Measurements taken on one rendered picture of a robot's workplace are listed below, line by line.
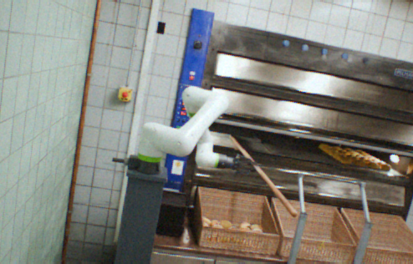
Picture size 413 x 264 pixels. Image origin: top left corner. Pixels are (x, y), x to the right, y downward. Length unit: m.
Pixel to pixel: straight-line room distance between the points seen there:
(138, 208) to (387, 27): 2.36
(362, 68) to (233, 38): 1.04
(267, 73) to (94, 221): 1.74
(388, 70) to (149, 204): 2.23
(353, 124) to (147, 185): 1.92
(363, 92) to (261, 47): 0.89
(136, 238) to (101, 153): 1.14
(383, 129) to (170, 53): 1.80
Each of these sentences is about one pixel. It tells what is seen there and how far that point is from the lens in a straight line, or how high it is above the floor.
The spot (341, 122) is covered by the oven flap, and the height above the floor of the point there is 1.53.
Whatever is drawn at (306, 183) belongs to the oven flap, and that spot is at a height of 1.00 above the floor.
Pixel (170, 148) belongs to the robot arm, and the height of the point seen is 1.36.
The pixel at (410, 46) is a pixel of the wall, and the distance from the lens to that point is 3.70.
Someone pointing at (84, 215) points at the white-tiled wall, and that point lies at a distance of 3.45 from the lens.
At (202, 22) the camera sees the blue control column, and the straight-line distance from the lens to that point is 3.14.
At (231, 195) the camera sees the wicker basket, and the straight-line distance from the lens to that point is 3.35.
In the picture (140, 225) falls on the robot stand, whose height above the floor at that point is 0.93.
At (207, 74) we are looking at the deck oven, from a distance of 3.18.
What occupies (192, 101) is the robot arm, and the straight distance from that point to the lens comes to 2.42.
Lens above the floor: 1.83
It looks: 10 degrees down
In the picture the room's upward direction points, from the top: 11 degrees clockwise
